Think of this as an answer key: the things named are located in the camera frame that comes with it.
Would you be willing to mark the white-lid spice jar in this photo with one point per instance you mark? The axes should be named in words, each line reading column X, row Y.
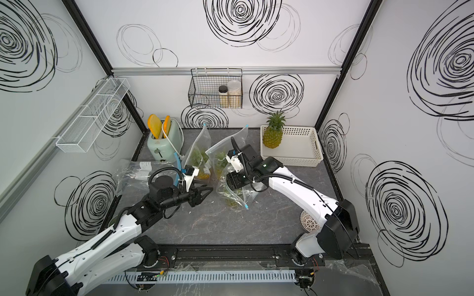
column 234, row 94

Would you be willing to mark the left yellow toast slice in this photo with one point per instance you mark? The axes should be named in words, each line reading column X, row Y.
column 155, row 126

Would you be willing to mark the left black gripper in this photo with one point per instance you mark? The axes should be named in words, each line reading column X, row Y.
column 195, row 198

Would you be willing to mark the cream perforated plastic basket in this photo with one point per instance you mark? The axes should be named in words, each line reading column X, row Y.
column 299, row 147

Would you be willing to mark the grey slotted cable duct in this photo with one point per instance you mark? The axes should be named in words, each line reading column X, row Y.
column 204, row 277

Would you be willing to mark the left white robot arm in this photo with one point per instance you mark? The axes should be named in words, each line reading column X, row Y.
column 123, row 245

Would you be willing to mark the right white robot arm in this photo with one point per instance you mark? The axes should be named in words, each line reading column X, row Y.
column 337, row 224

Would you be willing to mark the white mesh wall shelf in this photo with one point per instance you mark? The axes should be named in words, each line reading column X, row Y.
column 93, row 115

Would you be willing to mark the right yellow toast slice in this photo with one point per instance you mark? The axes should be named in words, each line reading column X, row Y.
column 166, row 126

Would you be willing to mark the black wire wall basket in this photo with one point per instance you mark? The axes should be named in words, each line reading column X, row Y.
column 204, row 84

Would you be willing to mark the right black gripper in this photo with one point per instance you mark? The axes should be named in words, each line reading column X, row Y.
column 234, row 183

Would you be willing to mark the white round sink strainer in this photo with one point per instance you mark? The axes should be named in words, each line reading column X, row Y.
column 308, row 223

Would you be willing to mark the mint green toaster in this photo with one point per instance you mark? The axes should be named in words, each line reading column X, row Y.
column 164, row 149

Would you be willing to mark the dark-lid spice jar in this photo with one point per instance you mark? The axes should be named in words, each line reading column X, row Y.
column 223, row 96

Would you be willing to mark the yellow toast slice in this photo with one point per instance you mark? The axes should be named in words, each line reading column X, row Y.
column 155, row 126
column 166, row 126

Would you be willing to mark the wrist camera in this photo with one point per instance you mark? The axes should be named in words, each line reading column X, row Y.
column 189, row 173
column 235, row 162

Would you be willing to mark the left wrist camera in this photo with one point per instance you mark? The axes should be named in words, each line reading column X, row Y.
column 189, row 173

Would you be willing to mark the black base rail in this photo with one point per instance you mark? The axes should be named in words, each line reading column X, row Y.
column 280, row 255

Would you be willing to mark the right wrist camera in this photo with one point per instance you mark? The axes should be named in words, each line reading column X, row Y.
column 235, row 162

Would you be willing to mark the clear zip-top bag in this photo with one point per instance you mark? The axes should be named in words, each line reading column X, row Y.
column 203, row 142
column 134, row 176
column 225, row 145
column 249, row 193

